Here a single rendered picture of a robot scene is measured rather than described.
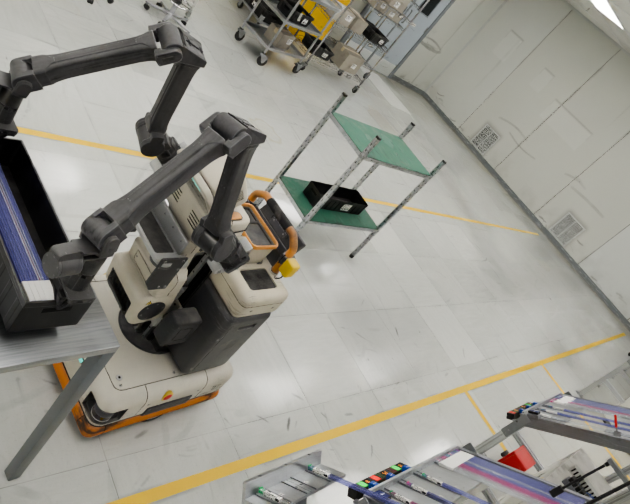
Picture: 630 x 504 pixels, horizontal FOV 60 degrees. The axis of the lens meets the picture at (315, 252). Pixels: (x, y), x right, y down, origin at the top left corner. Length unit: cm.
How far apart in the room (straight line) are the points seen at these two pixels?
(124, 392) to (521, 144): 985
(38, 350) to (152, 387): 83
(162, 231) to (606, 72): 992
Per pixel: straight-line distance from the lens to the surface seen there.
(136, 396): 222
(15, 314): 142
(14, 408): 237
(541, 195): 1093
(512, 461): 280
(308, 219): 369
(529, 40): 1178
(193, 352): 223
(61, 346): 153
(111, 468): 237
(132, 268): 203
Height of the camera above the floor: 199
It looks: 28 degrees down
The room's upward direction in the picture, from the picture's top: 43 degrees clockwise
